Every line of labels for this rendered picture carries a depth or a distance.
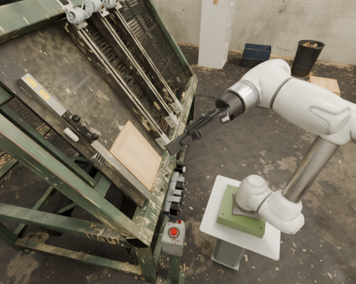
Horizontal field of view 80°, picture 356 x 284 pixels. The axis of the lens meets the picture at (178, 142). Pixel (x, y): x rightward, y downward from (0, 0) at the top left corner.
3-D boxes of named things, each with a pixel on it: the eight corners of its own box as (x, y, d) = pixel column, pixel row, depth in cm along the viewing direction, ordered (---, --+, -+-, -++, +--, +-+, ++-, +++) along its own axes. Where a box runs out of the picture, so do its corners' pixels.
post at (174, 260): (177, 285, 180) (177, 251, 130) (170, 284, 181) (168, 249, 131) (179, 278, 185) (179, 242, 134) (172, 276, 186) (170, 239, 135)
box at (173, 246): (181, 257, 127) (182, 245, 115) (162, 253, 129) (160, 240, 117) (185, 238, 136) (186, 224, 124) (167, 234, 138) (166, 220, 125)
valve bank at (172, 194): (180, 229, 158) (180, 213, 142) (161, 225, 160) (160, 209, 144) (190, 177, 194) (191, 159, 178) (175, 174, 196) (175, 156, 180)
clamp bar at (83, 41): (162, 151, 174) (187, 143, 163) (41, 6, 116) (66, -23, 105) (165, 143, 182) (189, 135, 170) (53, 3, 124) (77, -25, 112)
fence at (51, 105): (145, 200, 141) (149, 200, 139) (16, 81, 94) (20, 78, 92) (147, 194, 145) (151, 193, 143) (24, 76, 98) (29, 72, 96)
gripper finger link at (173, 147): (191, 140, 58) (192, 141, 57) (171, 155, 56) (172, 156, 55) (186, 131, 57) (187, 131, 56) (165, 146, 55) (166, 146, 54)
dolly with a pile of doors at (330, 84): (329, 114, 366) (342, 93, 339) (297, 107, 381) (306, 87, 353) (325, 97, 408) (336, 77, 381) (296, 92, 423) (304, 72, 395)
